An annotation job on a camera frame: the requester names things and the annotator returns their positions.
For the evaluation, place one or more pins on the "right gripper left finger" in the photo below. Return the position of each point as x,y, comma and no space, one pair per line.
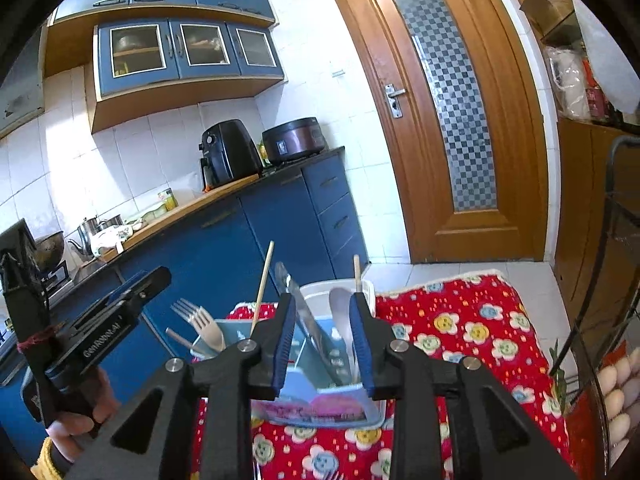
151,436

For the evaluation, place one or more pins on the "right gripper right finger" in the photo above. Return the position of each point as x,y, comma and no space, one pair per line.
492,437

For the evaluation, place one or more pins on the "white handled fork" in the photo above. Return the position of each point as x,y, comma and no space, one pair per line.
202,322

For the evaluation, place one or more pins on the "light blue utensil holder box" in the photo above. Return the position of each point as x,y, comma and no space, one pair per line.
309,397

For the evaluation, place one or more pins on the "white handled table knife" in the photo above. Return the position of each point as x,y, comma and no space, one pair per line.
312,324

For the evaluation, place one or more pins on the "white handled spoon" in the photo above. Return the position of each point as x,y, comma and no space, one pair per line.
339,300

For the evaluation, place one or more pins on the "blue lower kitchen cabinets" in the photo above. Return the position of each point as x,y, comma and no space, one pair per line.
215,257

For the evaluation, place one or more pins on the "person's left hand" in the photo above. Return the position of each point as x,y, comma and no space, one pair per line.
68,427

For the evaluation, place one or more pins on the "steel wok pot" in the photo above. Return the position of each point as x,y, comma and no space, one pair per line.
49,252

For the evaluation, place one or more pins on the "steel kettle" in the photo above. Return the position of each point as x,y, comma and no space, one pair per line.
88,229

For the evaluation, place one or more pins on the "red smiley floral tablecloth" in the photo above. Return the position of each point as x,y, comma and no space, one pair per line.
475,315

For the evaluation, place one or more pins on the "pile of white eggs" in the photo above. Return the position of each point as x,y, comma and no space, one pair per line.
618,380

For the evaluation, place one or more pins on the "black air fryer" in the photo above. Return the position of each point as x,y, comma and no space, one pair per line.
228,154

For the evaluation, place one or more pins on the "dark rice cooker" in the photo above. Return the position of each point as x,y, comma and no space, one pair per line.
293,140

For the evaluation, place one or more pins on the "white plastic bag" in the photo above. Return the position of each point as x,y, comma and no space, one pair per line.
611,68

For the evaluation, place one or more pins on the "wooden side cabinet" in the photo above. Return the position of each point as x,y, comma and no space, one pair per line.
577,154

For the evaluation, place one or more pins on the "wooden door with glass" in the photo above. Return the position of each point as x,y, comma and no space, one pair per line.
468,155

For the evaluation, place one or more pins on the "black wire rack cart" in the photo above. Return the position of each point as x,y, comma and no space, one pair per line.
610,303

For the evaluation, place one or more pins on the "blue wall cabinet glass doors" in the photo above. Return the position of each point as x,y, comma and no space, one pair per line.
139,57

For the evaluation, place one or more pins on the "metal door handle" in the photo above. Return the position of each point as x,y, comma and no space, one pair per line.
392,95

